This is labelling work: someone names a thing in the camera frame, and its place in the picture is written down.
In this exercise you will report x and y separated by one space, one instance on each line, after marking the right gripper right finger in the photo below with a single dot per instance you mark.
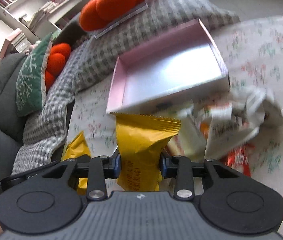
183 170

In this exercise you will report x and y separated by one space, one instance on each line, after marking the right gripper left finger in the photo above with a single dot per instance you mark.
97 170

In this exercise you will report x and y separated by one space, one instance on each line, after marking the yellow snack packet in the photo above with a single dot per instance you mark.
140 140
75 149

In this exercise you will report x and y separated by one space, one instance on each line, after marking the white snack packet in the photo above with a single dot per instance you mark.
215 126

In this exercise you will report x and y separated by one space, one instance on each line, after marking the red snack packet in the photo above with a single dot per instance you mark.
238 158

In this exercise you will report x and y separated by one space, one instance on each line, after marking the green embroidered cushion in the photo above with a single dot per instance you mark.
30 84

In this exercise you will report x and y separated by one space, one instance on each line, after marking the pink white shallow box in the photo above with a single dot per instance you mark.
180 64

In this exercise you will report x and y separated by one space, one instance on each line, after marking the small orange pumpkin pillow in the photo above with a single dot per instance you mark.
57 59

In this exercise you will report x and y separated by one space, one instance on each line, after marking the floral tablecloth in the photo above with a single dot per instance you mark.
253 53

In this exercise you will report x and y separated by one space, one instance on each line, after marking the clear acrylic tray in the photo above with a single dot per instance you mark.
130 14

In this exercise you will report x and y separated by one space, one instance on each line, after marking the large orange pumpkin pillow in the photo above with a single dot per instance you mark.
97 14

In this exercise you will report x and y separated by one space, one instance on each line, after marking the white bookshelf with books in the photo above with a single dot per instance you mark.
36 18

